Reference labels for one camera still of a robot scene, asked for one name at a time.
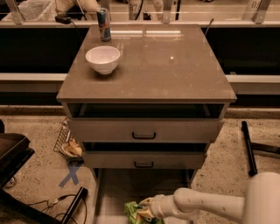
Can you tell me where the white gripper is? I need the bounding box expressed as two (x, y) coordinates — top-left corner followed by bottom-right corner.
(137, 195), (177, 222)

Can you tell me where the green rice chip bag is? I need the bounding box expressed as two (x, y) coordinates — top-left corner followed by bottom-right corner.
(123, 200), (165, 224)

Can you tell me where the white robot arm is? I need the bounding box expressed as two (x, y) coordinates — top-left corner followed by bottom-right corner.
(138, 172), (280, 224)

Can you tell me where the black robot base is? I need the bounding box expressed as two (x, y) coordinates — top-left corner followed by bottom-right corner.
(0, 120), (60, 224)

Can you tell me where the bottom open drawer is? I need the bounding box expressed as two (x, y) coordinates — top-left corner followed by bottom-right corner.
(93, 169), (194, 224)

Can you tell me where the middle grey drawer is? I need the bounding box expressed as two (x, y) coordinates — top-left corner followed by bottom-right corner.
(82, 143), (208, 169)

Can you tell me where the grey drawer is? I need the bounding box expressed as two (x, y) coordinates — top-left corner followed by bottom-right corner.
(63, 103), (227, 144)
(82, 143), (208, 169)

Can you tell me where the top grey drawer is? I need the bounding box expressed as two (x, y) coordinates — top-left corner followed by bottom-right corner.
(63, 103), (227, 144)

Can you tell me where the grey drawer cabinet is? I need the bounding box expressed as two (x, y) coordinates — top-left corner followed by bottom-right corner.
(56, 24), (238, 224)

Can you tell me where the black bar left floor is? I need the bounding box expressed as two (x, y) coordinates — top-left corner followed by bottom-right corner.
(60, 187), (88, 224)

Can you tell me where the blue tape cross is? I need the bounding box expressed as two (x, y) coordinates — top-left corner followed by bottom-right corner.
(59, 161), (83, 188)

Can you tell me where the black stand leg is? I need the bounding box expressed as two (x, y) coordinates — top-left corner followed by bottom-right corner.
(241, 121), (280, 177)

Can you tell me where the white ceramic bowl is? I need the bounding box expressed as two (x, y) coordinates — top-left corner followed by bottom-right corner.
(85, 45), (121, 74)

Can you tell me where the blue silver drink can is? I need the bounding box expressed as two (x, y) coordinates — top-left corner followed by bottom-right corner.
(96, 8), (111, 42)

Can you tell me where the black power adapter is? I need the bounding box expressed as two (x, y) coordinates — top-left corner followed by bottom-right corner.
(55, 15), (71, 25)

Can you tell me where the wire basket with items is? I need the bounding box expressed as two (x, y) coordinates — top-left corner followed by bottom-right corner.
(53, 119), (83, 162)

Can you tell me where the black cable on floor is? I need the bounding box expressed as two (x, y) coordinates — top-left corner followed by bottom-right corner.
(25, 193), (88, 224)

